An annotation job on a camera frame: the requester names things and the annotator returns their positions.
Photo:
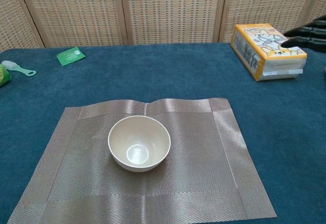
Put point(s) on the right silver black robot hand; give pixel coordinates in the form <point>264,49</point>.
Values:
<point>313,37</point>

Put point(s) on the brown woven placemat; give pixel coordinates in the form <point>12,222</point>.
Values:
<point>203,163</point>

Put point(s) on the cream white bowl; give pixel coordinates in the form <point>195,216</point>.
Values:
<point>138,142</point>

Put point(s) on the woven rattan screen panel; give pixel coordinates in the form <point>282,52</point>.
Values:
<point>318,2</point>
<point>12,17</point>
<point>267,2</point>
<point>173,12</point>
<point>74,12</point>

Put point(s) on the orange corgi print tissue box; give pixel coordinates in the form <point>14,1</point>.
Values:
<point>265,53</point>

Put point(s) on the green yellow tissue pack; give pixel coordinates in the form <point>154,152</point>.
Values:
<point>3,76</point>

